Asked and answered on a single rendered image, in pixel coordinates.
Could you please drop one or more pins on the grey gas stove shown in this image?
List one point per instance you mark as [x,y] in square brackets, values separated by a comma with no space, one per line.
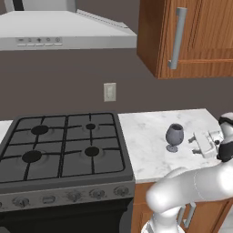
[63,145]

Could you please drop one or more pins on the silver range hood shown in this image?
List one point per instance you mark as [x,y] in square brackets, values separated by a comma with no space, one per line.
[66,28]

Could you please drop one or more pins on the white wall switch plate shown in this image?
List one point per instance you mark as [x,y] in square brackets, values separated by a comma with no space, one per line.
[109,92]

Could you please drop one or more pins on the wooden wall cupboard door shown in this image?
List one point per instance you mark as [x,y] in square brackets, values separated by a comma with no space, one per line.
[206,36]

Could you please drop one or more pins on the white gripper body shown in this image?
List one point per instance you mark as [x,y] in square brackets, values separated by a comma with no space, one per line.
[206,144]

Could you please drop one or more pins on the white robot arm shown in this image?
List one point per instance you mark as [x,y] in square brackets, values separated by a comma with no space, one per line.
[194,188]

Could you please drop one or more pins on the grey stove knob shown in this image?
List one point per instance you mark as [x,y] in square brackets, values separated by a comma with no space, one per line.
[20,201]
[97,193]
[121,190]
[74,196]

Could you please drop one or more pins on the grey wine glass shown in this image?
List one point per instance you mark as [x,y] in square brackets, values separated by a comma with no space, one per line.
[174,135]

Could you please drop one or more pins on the black oven door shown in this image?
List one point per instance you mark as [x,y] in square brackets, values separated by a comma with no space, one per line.
[66,220]

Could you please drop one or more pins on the wooden base cupboard door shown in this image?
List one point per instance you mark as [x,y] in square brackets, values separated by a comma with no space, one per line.
[142,209]

